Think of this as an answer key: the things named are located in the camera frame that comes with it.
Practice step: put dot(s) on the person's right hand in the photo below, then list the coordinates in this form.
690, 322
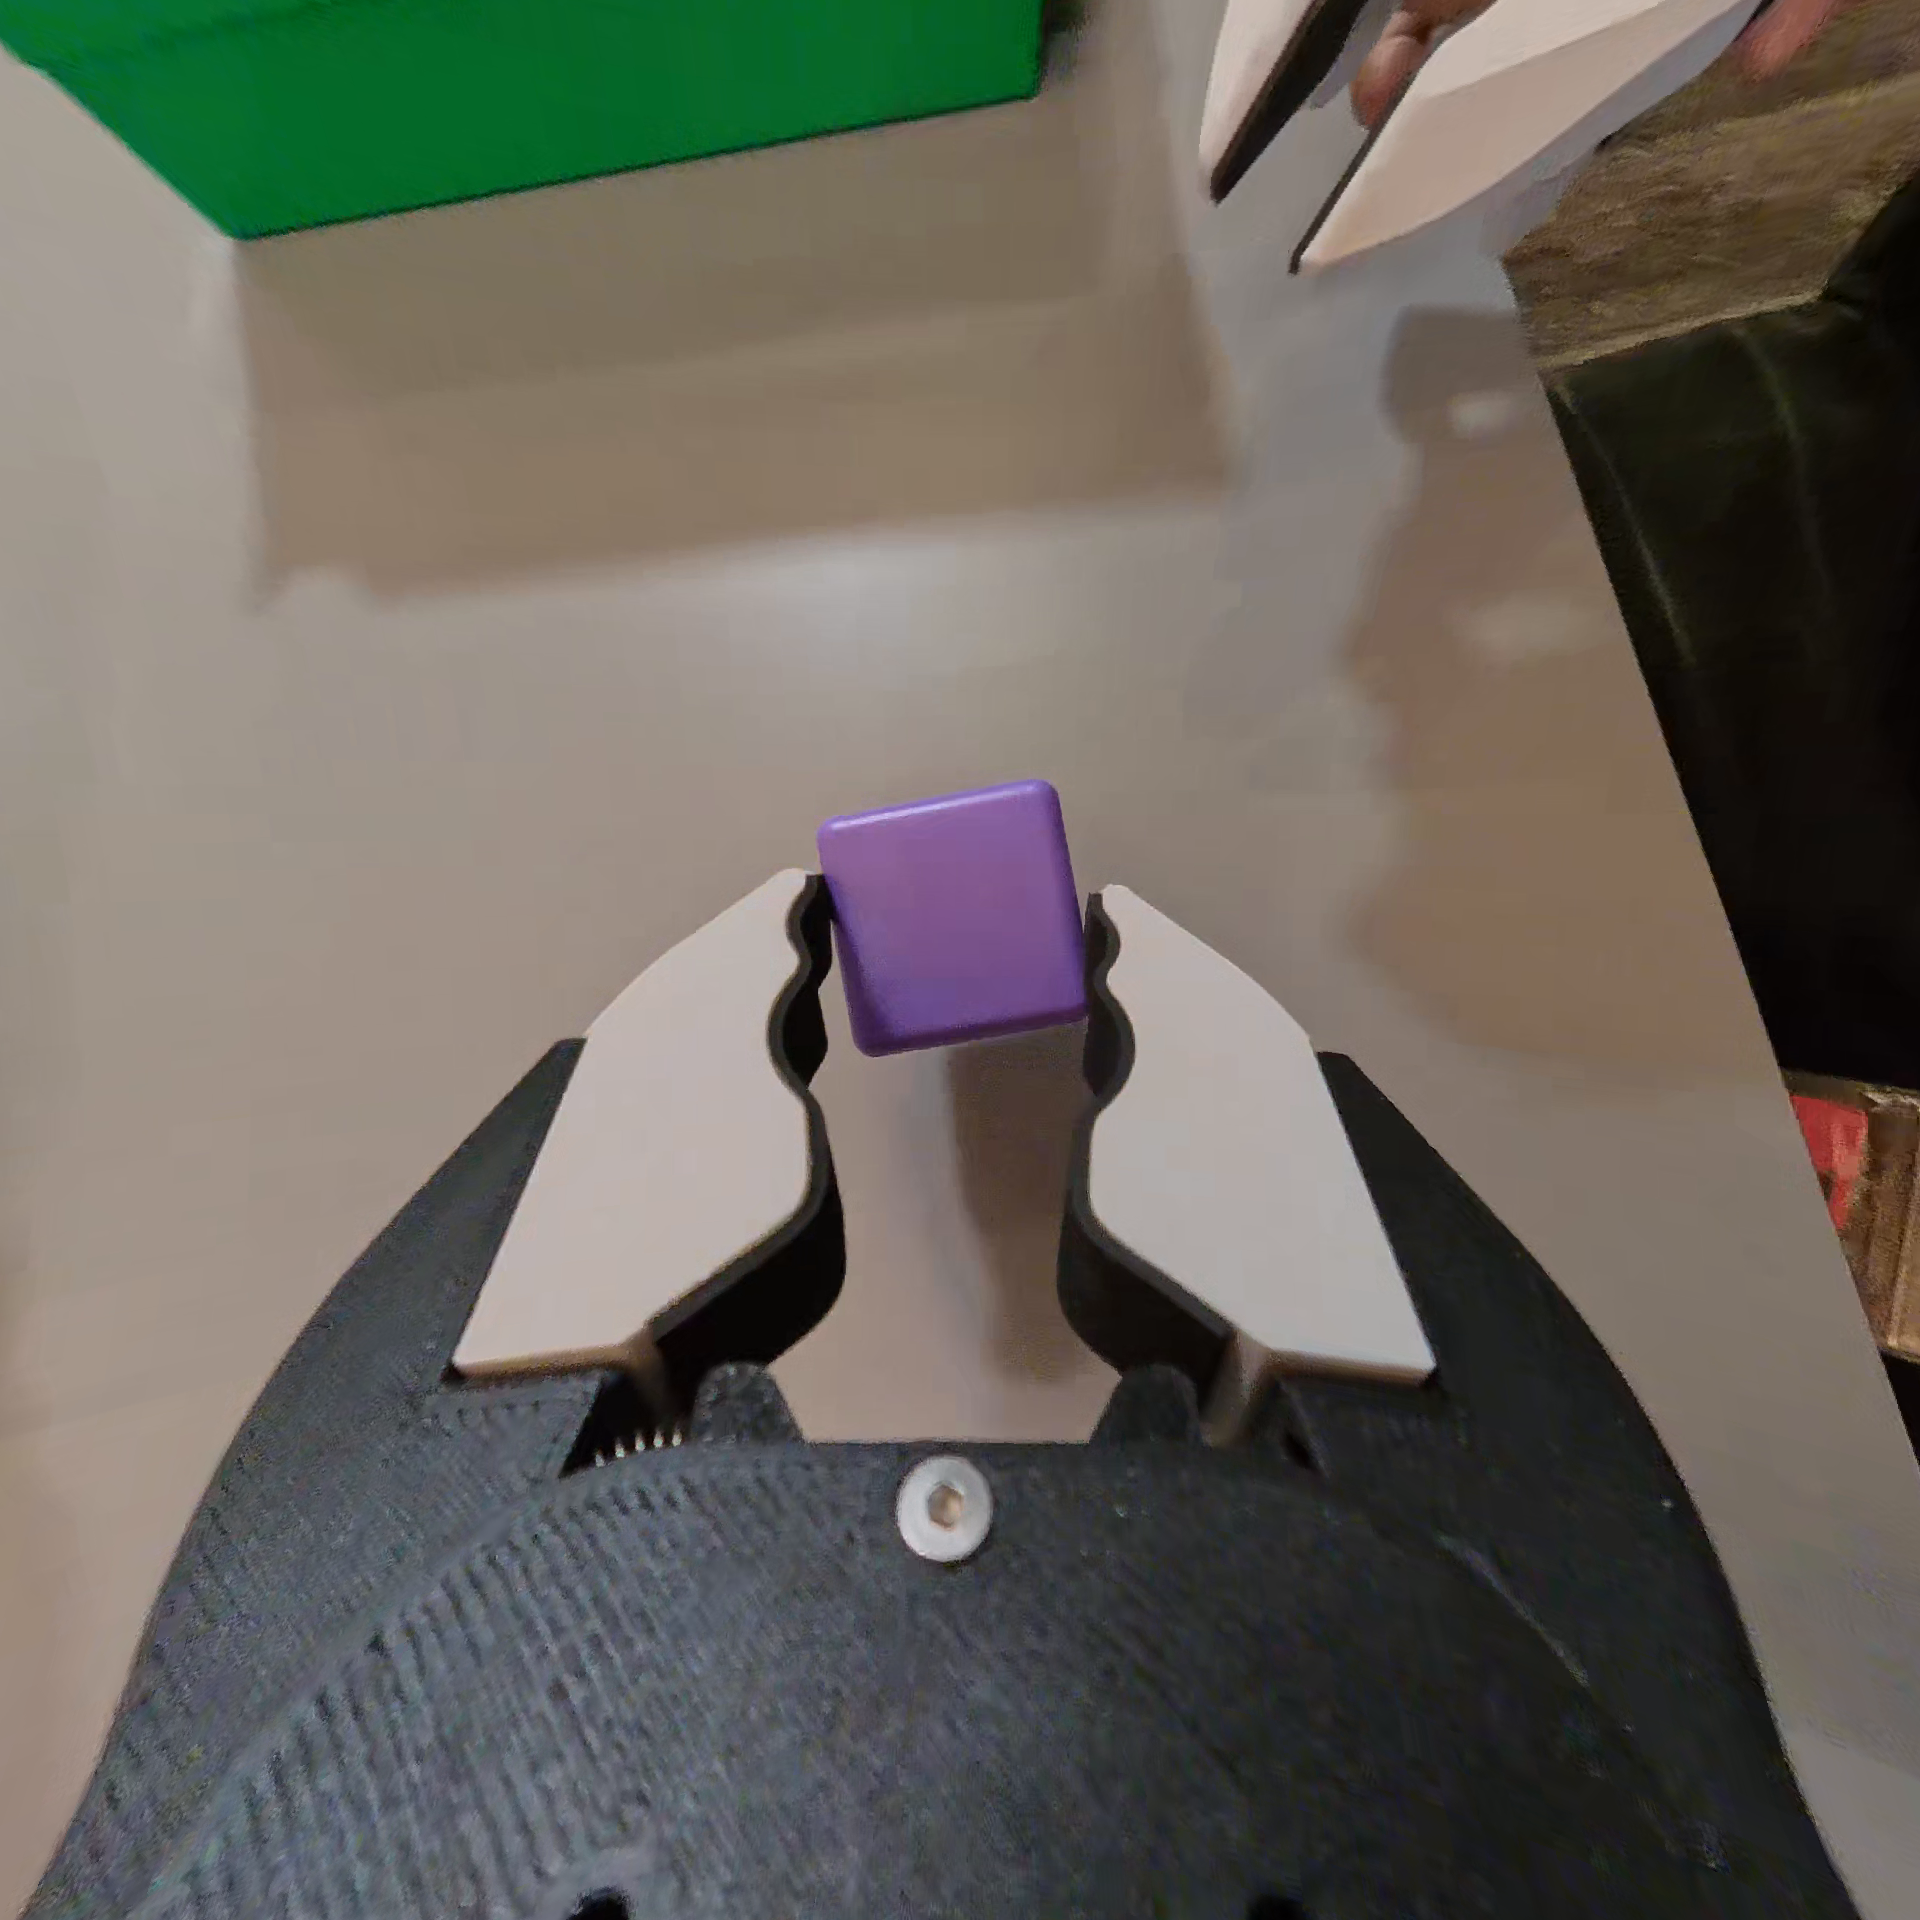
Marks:
1395, 66

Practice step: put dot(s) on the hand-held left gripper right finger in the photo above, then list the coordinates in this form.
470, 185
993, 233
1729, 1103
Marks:
1243, 1171

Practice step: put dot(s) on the green plastic bin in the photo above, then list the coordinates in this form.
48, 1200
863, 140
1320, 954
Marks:
523, 89

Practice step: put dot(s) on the clear badge holder red card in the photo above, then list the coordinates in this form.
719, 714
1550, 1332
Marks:
1830, 1161

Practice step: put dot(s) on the purple magnetic cube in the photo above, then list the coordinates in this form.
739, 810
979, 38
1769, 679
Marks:
954, 915

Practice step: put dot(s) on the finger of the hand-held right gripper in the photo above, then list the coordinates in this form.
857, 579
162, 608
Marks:
1500, 120
1252, 76

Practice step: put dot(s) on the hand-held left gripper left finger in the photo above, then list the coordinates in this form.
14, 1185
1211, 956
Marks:
662, 1171

